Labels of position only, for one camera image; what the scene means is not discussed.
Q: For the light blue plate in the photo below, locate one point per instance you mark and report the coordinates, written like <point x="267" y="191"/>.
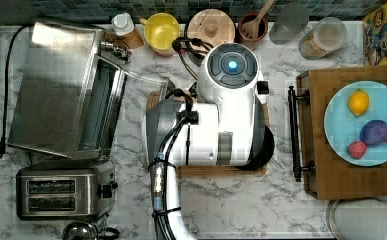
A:
<point x="342" y="127"/>

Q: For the stainless steel toaster oven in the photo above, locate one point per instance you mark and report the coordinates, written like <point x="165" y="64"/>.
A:
<point x="72" y="87"/>

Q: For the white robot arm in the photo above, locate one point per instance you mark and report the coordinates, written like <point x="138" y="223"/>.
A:
<point x="221" y="124"/>

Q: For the yellow mug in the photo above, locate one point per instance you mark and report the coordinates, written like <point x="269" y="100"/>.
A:
<point x="160" y="30"/>

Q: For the yellow lemon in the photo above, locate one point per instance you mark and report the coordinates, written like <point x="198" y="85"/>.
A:
<point x="358" y="102"/>

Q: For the wooden drawer box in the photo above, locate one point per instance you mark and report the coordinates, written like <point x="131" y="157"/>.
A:
<point x="326" y="176"/>

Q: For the white capped bottle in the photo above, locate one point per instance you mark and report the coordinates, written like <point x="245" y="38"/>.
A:
<point x="124" y="27"/>

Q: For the silver two-slot toaster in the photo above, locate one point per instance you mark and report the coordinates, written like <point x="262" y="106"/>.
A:
<point x="66" y="190"/>

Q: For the red strawberry left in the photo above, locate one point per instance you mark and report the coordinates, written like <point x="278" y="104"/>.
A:
<point x="357" y="149"/>

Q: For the steel pot lid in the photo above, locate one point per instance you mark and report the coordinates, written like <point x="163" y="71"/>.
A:
<point x="80" y="230"/>

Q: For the dark canister with wooden lid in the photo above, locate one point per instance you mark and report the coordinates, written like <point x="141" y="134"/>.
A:
<point x="213" y="26"/>

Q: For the purple plum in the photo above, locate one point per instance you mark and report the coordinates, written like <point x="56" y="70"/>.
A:
<point x="374" y="132"/>

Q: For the brown utensil holder cup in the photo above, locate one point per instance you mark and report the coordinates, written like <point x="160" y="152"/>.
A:
<point x="252" y="44"/>

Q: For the black bowl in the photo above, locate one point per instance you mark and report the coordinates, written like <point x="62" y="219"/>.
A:
<point x="262" y="148"/>

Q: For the bamboo cutting board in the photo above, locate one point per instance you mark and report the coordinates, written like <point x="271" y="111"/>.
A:
<point x="197" y="171"/>

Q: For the cereal box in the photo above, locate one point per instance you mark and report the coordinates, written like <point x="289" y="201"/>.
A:
<point x="375" y="37"/>

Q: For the glass cereal jar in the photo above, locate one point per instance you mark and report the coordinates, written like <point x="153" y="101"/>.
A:
<point x="327" y="36"/>

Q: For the grey frosted tumbler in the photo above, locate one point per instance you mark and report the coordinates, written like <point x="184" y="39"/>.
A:
<point x="293" y="18"/>

